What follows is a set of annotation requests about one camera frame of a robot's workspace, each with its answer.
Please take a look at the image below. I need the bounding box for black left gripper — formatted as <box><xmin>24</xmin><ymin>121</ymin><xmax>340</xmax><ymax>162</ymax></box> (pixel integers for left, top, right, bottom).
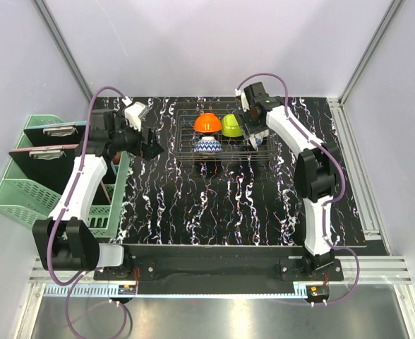
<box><xmin>109</xmin><ymin>114</ymin><xmax>163</xmax><ymax>160</ymax></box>

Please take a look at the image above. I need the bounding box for yellow floral scalloped bowl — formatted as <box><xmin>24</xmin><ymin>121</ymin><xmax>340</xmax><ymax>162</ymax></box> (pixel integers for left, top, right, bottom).
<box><xmin>259</xmin><ymin>129</ymin><xmax>269</xmax><ymax>138</ymax></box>

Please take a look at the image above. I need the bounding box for blue white floral bowl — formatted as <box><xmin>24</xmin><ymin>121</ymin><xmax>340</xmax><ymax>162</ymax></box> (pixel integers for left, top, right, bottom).
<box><xmin>248</xmin><ymin>132</ymin><xmax>266</xmax><ymax>150</ymax></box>

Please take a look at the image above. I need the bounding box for white bowl dark blue outside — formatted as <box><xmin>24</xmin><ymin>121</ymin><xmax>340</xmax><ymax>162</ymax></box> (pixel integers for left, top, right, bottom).
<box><xmin>221</xmin><ymin>114</ymin><xmax>243</xmax><ymax>138</ymax></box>

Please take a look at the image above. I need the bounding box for orange bowl white inside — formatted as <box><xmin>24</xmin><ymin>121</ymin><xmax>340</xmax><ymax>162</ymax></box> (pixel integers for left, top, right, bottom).
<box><xmin>193</xmin><ymin>112</ymin><xmax>222</xmax><ymax>133</ymax></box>

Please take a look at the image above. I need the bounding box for blue white zigzag bowl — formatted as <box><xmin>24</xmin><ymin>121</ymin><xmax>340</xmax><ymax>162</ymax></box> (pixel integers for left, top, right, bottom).
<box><xmin>193</xmin><ymin>136</ymin><xmax>222</xmax><ymax>153</ymax></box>

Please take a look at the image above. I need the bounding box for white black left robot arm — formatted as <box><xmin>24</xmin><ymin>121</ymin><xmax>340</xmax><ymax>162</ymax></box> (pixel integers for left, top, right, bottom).
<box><xmin>32</xmin><ymin>102</ymin><xmax>164</xmax><ymax>272</ymax></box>

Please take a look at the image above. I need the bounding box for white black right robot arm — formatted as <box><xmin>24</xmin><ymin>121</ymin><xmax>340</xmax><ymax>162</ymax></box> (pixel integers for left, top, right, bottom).
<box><xmin>235</xmin><ymin>82</ymin><xmax>345</xmax><ymax>280</ymax></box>

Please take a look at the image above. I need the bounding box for black marble pattern mat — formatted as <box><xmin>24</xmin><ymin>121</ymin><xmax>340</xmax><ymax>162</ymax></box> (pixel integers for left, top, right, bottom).
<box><xmin>87</xmin><ymin>96</ymin><xmax>367</xmax><ymax>247</ymax></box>

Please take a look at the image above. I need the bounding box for blue edged black clipboard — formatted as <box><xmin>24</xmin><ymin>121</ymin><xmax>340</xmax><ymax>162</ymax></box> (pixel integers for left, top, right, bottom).
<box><xmin>23</xmin><ymin>121</ymin><xmax>86</xmax><ymax>147</ymax></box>

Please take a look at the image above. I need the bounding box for pink edged black clipboard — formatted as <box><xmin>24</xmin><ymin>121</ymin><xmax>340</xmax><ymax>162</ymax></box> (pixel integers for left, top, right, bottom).
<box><xmin>8</xmin><ymin>144</ymin><xmax>78</xmax><ymax>194</ymax></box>

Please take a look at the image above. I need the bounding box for green plastic file basket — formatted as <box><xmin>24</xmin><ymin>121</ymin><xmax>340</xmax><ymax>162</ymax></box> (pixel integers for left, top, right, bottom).
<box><xmin>0</xmin><ymin>114</ymin><xmax>130</xmax><ymax>238</ymax></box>

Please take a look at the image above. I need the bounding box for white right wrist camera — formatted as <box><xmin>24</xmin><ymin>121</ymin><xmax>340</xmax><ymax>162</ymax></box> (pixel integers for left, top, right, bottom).
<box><xmin>234</xmin><ymin>89</ymin><xmax>250</xmax><ymax>112</ymax></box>

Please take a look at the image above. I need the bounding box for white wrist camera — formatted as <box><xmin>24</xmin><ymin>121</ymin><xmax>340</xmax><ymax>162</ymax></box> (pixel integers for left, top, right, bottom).
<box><xmin>234</xmin><ymin>89</ymin><xmax>250</xmax><ymax>112</ymax></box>
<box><xmin>124</xmin><ymin>102</ymin><xmax>149</xmax><ymax>132</ymax></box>

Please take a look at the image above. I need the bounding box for grey wire dish rack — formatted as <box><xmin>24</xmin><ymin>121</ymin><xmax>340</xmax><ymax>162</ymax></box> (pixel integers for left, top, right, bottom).
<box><xmin>174</xmin><ymin>100</ymin><xmax>277</xmax><ymax>163</ymax></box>

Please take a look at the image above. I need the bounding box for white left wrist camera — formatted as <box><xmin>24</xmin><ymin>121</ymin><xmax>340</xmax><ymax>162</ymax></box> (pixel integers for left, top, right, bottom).
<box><xmin>124</xmin><ymin>102</ymin><xmax>149</xmax><ymax>132</ymax></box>

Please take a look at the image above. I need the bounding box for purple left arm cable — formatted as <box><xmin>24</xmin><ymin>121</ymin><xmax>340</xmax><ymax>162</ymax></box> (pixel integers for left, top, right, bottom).
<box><xmin>47</xmin><ymin>86</ymin><xmax>133</xmax><ymax>336</ymax></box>

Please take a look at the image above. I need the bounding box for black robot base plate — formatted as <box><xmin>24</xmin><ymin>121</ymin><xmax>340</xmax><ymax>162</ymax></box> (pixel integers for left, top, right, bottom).
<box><xmin>95</xmin><ymin>255</ymin><xmax>344</xmax><ymax>282</ymax></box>

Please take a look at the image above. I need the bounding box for aluminium frame rail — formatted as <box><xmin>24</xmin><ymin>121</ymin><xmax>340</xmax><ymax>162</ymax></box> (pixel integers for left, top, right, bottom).
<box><xmin>29</xmin><ymin>256</ymin><xmax>411</xmax><ymax>299</ymax></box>

